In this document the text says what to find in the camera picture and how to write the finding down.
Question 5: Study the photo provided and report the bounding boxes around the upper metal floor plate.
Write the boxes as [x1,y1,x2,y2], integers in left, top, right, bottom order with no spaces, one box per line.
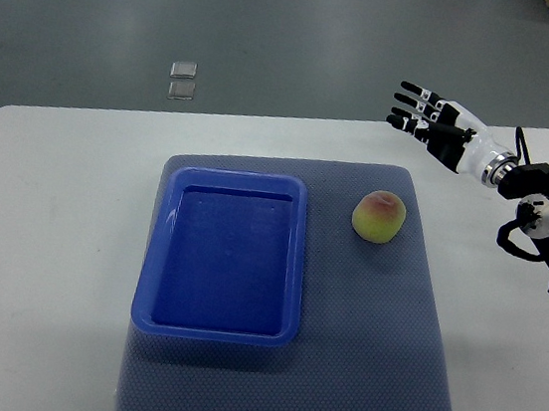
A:
[169,61,198,79]

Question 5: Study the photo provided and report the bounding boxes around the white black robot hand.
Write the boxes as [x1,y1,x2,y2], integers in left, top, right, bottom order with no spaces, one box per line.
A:
[386,81,519,188]

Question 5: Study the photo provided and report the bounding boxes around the green red peach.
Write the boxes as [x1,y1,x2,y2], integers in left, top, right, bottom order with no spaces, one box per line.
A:
[351,190,407,245]

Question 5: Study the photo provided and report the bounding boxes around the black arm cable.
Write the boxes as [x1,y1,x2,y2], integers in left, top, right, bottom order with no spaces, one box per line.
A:
[511,125,537,166]

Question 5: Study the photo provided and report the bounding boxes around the blue plastic tray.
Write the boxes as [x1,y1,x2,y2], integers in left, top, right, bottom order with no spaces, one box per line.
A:
[130,166,308,348]

